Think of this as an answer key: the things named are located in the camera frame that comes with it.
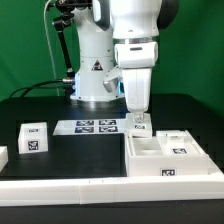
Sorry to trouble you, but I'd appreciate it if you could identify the white boundary rail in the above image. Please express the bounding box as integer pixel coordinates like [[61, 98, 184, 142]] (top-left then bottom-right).
[[0, 175, 224, 206], [208, 158, 224, 175]]

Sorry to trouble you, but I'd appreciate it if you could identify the white hanging cable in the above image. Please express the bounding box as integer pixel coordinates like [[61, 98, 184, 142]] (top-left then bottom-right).
[[43, 0, 61, 97]]

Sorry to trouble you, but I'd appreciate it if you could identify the white cabinet box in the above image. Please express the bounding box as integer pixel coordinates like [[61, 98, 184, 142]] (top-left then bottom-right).
[[125, 134, 209, 177]]

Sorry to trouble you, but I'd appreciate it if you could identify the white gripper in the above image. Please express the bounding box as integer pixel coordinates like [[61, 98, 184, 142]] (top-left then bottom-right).
[[115, 41, 158, 122]]

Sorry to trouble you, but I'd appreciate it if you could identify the white front boundary rail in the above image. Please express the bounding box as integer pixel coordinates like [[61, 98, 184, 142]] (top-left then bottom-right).
[[0, 175, 224, 206]]

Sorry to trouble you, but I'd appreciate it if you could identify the white tagged cube block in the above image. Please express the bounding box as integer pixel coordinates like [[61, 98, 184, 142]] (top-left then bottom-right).
[[18, 122, 48, 154]]

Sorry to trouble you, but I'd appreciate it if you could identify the black cable on table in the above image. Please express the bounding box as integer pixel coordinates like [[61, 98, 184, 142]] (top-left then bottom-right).
[[8, 78, 76, 99]]

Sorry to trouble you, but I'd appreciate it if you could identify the white left rail stub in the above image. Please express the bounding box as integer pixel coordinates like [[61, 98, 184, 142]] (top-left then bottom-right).
[[0, 146, 8, 172]]

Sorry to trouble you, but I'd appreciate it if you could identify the white flat tagged top panel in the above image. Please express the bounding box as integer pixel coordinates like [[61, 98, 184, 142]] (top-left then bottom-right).
[[53, 119, 126, 136]]

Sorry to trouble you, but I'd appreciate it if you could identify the white right boundary rail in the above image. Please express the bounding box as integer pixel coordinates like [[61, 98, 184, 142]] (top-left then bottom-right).
[[208, 158, 224, 175]]

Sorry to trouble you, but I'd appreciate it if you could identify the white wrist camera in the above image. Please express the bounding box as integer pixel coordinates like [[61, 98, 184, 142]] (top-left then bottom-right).
[[103, 66, 121, 92]]

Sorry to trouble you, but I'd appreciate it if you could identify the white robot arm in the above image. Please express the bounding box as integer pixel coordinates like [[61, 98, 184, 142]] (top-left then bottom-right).
[[45, 0, 179, 123]]

